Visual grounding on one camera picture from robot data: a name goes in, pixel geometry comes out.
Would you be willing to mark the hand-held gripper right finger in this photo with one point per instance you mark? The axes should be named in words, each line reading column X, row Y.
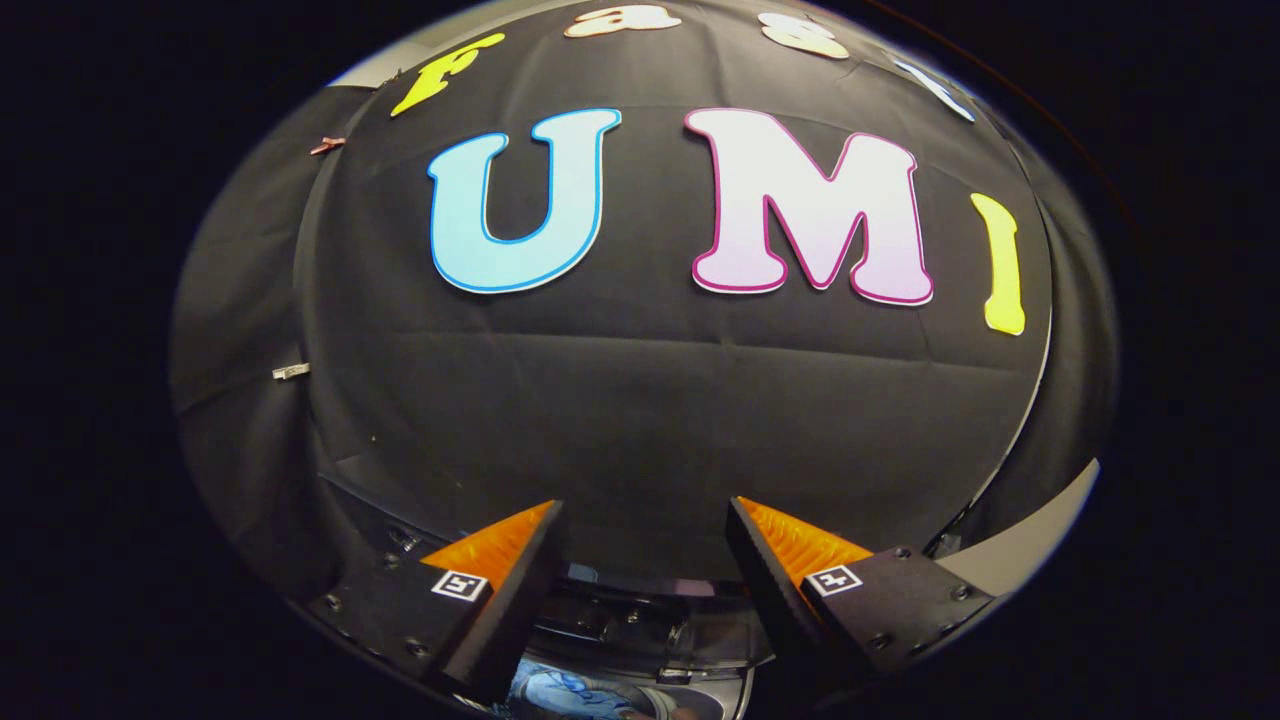
column 770, row 600

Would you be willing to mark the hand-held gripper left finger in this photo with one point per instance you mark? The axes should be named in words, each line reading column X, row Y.
column 510, row 610

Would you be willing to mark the light blue shirt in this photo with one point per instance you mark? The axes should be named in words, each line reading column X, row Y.
column 570, row 690

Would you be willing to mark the pink clothes clip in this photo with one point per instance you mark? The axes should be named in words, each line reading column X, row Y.
column 327, row 145

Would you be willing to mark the black backdrop cloth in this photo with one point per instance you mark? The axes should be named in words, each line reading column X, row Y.
column 640, row 400

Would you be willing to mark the silver metal clip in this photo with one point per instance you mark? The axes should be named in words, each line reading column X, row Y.
column 290, row 371

